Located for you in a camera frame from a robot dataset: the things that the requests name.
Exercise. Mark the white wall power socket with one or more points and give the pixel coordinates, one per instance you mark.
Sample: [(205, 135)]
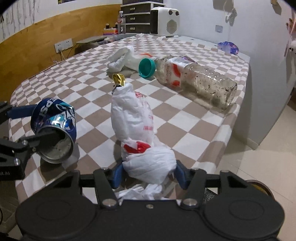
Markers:
[(63, 45)]

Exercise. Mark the white tissue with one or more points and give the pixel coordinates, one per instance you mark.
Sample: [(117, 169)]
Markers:
[(126, 57)]

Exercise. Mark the blue purple plastic bag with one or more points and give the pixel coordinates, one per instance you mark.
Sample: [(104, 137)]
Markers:
[(228, 47)]

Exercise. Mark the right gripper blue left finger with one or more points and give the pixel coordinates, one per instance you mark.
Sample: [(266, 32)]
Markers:
[(117, 176)]

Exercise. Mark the teal plastic lid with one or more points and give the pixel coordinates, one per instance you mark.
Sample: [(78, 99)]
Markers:
[(146, 68)]

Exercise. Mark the checkered brown white tablecloth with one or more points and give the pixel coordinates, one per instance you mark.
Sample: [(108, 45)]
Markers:
[(196, 132)]

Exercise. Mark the white space heater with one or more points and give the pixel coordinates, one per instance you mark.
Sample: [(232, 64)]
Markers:
[(164, 21)]

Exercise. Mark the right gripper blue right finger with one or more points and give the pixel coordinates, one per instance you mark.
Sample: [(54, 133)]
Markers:
[(183, 175)]

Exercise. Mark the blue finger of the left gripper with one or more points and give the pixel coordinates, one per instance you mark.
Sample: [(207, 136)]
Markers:
[(16, 112), (39, 139)]

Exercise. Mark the white plastic bag red print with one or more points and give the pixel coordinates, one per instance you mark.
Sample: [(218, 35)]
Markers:
[(144, 156)]

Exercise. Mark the gold foil wrapper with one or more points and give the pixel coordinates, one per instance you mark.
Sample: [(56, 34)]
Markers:
[(119, 79)]

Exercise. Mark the yellow wastebasket brown rim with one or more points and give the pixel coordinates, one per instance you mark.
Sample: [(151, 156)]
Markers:
[(261, 187)]

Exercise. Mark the black drawer cabinet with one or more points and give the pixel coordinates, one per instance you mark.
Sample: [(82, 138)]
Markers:
[(137, 15)]

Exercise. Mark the clear plastic water bottle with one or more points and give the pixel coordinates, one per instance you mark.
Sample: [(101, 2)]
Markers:
[(199, 82)]

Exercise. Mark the crushed blue Pepsi can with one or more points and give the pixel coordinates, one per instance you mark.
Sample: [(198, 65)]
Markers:
[(54, 115)]

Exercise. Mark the upright water bottle red label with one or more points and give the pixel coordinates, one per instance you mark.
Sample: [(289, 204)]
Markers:
[(121, 25)]

